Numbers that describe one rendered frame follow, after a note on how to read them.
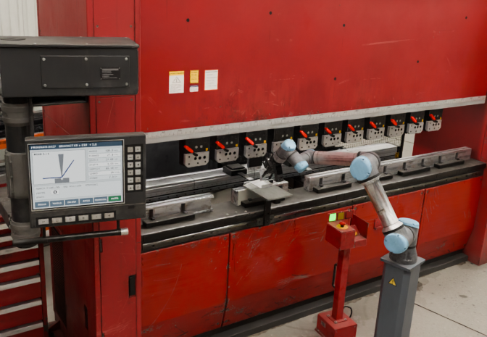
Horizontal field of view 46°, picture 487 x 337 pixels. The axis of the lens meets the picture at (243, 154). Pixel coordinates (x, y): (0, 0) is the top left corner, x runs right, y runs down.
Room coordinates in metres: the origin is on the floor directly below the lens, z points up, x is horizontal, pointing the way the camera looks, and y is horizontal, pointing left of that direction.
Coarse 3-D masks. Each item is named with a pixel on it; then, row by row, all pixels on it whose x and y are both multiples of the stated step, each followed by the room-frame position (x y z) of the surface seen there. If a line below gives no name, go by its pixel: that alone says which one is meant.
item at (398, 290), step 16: (384, 256) 2.90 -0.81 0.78; (384, 272) 2.86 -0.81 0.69; (400, 272) 2.79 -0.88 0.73; (416, 272) 2.83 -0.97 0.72; (384, 288) 2.85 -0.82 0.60; (400, 288) 2.79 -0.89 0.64; (416, 288) 2.86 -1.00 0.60; (384, 304) 2.84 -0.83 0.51; (400, 304) 2.78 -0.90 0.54; (384, 320) 2.83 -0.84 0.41; (400, 320) 2.78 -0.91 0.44; (384, 336) 2.82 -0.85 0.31; (400, 336) 2.78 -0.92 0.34
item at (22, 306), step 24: (0, 192) 3.02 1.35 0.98; (0, 216) 2.67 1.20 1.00; (0, 240) 2.64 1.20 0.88; (0, 264) 2.65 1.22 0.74; (24, 264) 2.69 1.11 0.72; (0, 288) 2.63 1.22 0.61; (24, 288) 2.71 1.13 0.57; (0, 312) 2.62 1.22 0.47; (24, 312) 2.70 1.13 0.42; (0, 336) 2.62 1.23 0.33; (24, 336) 2.70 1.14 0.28; (48, 336) 2.76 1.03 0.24
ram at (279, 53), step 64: (192, 0) 3.07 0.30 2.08; (256, 0) 3.28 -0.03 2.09; (320, 0) 3.54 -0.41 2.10; (384, 0) 3.83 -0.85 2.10; (448, 0) 4.17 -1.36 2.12; (192, 64) 3.07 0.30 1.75; (256, 64) 3.30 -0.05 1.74; (320, 64) 3.56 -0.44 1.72; (384, 64) 3.87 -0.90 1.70; (448, 64) 4.23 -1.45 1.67; (256, 128) 3.31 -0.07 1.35
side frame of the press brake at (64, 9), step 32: (64, 0) 2.81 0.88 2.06; (96, 0) 2.57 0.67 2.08; (128, 0) 2.65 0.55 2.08; (64, 32) 2.83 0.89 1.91; (96, 32) 2.57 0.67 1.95; (128, 32) 2.65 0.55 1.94; (96, 96) 2.57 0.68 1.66; (128, 96) 2.65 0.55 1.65; (64, 128) 2.89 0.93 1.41; (96, 128) 2.57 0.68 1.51; (128, 128) 2.65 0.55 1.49; (96, 224) 2.56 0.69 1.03; (128, 224) 2.64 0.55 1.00; (64, 256) 2.98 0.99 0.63; (96, 256) 2.55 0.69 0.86; (128, 256) 2.64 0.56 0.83; (64, 288) 3.01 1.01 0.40; (96, 288) 2.55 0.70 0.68; (128, 288) 2.65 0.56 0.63; (64, 320) 3.05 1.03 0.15; (96, 320) 2.55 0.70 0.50; (128, 320) 2.64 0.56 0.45
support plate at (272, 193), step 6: (246, 186) 3.27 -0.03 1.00; (252, 186) 3.28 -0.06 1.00; (276, 186) 3.30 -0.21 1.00; (258, 192) 3.19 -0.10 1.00; (264, 192) 3.19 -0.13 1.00; (270, 192) 3.20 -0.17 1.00; (276, 192) 3.20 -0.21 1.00; (282, 192) 3.21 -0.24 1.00; (264, 198) 3.11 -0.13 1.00; (270, 198) 3.10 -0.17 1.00; (276, 198) 3.11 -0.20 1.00; (282, 198) 3.14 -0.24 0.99
